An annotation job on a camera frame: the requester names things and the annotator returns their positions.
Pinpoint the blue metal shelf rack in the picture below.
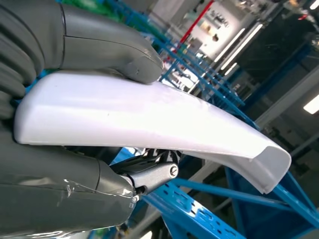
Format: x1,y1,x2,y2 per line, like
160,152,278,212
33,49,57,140
110,146,319,239
104,0,259,131

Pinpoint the ceiling light strip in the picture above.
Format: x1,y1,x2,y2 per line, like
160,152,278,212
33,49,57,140
214,27,246,63
302,94,319,116
221,23,264,71

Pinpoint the red barrier belt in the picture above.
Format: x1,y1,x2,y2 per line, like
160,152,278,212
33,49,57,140
166,0,215,63

